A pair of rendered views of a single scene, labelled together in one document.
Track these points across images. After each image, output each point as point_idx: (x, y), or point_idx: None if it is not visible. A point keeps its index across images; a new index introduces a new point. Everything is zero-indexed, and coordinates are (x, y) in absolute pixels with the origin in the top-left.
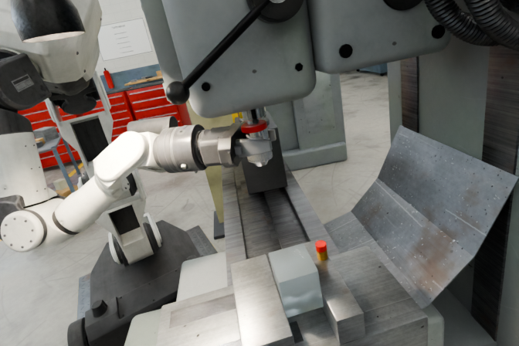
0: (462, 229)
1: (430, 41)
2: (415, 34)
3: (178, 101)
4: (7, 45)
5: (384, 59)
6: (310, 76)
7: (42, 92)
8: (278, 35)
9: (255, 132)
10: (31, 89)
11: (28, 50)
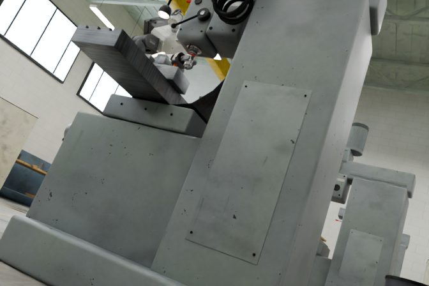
0: (219, 90)
1: (231, 32)
2: (228, 29)
3: (172, 25)
4: (157, 36)
5: (219, 33)
6: (203, 34)
7: (154, 48)
8: (201, 23)
9: (189, 54)
10: (152, 45)
11: (161, 38)
